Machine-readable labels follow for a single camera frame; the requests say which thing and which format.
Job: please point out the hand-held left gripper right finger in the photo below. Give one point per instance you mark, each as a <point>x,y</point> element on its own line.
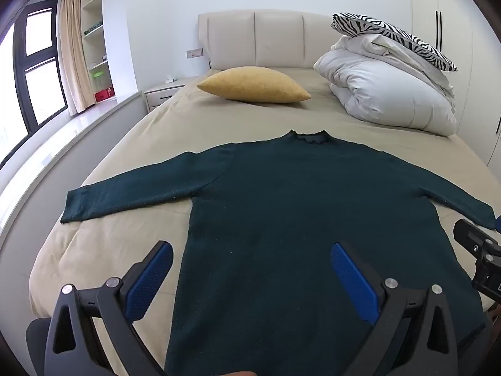
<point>352,278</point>

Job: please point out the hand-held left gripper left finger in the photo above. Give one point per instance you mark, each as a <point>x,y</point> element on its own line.
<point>150,278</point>

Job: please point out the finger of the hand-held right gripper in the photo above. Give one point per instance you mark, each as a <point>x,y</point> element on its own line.
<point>471,239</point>

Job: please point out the dark green knit sweater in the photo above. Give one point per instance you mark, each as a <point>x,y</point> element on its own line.
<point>293,203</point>

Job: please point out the bed with beige sheet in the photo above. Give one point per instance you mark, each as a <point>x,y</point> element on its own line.
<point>156,137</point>

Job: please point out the white window sill ledge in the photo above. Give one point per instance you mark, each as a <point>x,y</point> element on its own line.
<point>58,141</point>

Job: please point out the white folded duvet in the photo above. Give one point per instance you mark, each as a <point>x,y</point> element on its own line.
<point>383,94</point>

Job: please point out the white wardrobe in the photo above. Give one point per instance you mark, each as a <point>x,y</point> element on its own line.
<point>469,66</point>

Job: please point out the white nightstand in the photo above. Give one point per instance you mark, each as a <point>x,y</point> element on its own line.
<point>160,96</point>

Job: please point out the red box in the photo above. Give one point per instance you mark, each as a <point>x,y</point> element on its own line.
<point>103,96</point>

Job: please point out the green container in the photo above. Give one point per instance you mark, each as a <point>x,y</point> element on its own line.
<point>96,75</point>

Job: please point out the yellow throw pillow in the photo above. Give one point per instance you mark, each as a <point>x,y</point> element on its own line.
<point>254,86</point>

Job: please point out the zebra print pillow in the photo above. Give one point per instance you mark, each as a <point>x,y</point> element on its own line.
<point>391,31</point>

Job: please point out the black framed window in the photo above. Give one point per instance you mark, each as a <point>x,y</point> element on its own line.
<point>39,66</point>

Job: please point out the beige curtain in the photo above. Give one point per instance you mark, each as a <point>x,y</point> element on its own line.
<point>72,47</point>

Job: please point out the beige padded headboard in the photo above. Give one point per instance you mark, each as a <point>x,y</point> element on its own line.
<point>274,35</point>

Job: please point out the wall socket panel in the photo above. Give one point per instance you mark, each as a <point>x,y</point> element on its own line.
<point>195,53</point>

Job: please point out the white wall shelf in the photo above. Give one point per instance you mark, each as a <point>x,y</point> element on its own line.
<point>94,15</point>

